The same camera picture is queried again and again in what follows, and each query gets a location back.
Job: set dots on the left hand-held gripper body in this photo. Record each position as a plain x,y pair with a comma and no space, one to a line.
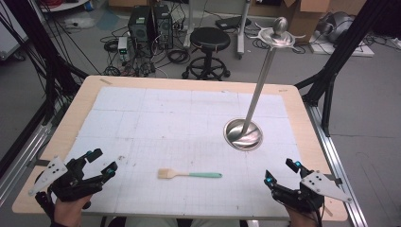
75,186

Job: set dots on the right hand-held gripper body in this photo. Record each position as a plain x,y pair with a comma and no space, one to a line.
302,197

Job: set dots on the metal utensil stand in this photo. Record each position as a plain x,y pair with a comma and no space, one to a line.
244,135

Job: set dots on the person's right hand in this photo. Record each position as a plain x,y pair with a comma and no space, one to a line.
302,219

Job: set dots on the person's left hand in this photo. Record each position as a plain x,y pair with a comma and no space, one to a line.
69,213

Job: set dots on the white grid mat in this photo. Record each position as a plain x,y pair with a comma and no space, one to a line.
176,126

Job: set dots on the small bench power supply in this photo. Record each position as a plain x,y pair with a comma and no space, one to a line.
122,47

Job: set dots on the white flat board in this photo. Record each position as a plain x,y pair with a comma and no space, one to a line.
356,50

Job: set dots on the black computer tower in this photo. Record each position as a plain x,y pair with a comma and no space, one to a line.
164,26
140,28

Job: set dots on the white stand leg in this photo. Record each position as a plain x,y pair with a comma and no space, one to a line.
189,25
241,31

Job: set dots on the grey helmet-like device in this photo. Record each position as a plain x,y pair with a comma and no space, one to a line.
339,26

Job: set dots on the cardboard box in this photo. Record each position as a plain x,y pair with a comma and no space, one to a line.
307,15

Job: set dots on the black round stool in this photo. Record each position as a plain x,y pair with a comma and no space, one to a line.
209,38

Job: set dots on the black flat bag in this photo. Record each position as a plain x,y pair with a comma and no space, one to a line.
231,22

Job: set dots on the aluminium frame rail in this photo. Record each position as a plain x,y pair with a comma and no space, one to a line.
22,157
334,160

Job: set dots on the black frame post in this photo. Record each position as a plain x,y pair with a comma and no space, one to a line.
41,47
337,60

